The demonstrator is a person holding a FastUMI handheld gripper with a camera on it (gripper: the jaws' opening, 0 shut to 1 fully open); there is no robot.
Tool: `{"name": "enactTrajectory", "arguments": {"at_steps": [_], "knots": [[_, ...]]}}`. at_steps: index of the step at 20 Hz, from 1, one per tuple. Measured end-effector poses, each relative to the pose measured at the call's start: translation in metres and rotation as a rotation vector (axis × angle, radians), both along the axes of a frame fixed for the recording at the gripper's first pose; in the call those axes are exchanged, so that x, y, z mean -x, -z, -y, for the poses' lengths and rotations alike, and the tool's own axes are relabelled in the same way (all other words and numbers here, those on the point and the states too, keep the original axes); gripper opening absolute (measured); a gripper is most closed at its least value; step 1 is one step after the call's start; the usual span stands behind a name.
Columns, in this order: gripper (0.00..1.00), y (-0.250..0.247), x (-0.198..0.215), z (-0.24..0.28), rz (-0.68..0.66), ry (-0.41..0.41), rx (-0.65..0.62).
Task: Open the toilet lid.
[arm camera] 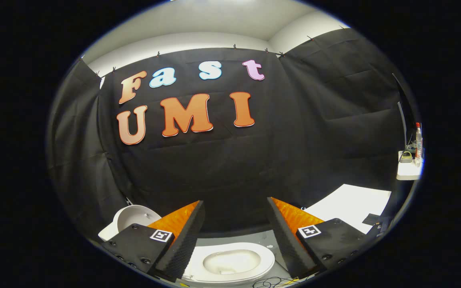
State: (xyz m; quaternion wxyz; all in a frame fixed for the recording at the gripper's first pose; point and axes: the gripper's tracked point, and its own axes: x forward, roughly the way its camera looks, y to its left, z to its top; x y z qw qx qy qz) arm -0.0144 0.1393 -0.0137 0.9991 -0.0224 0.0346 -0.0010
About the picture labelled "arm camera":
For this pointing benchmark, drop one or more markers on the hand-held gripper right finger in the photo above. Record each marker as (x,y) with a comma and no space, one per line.
(284,244)

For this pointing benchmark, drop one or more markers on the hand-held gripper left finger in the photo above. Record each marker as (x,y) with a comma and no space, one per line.
(190,240)

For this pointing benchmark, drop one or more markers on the white toilet tank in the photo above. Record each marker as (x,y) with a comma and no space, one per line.
(106,232)

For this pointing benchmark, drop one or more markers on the white plastic drawer cabinet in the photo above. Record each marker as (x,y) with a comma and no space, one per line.
(346,204)

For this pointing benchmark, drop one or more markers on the black backdrop cloth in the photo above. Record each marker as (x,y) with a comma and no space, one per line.
(234,164)

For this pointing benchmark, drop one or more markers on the dark flat object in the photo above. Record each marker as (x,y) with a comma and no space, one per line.
(371,219)

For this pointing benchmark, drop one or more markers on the white side table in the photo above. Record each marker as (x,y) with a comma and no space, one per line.
(408,170)

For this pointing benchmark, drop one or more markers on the small grey green object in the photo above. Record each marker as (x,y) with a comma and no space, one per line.
(405,157)

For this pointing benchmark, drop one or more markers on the clear plastic bottle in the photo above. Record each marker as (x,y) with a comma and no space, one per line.
(418,144)

